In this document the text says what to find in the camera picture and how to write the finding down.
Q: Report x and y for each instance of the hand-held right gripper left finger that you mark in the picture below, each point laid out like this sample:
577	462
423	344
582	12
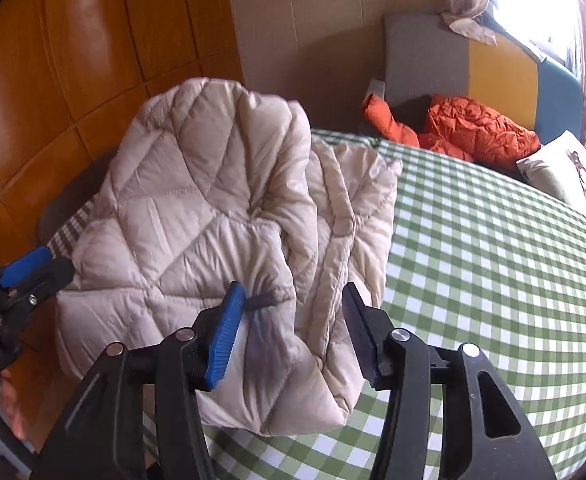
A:
223	340

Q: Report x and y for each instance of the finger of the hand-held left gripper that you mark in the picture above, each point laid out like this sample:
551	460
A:
25	267
43	285

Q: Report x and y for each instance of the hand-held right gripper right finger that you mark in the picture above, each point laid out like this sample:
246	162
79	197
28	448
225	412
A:
365	335

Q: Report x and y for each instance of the beige quilted down jacket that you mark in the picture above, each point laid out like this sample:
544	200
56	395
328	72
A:
173	210

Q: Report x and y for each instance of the person's left hand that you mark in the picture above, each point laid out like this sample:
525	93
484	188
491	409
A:
13	405

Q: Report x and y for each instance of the green checked bed sheet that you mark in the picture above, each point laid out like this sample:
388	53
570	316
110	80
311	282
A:
473	285

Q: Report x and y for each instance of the orange wooden wardrobe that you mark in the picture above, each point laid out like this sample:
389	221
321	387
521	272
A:
73	60

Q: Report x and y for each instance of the orange down jacket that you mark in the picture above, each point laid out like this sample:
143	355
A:
473	130

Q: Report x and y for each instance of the white printed pillow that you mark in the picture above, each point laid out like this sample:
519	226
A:
558	170

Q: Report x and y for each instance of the grey yellow blue headboard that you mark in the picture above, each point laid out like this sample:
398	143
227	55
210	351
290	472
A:
503	75

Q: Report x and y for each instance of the bright window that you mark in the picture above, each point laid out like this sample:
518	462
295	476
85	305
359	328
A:
533	0

